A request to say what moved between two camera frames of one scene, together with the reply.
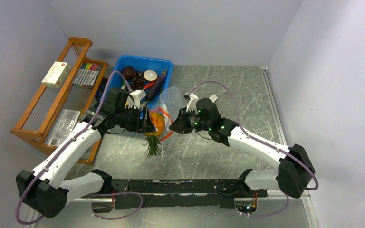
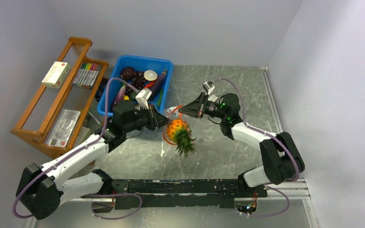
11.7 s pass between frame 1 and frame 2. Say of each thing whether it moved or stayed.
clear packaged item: stayed
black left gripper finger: moved
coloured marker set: stayed
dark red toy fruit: stayed
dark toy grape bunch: stayed
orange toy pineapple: moved
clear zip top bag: moved
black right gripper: moved
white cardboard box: stayed
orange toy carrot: stayed
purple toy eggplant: stayed
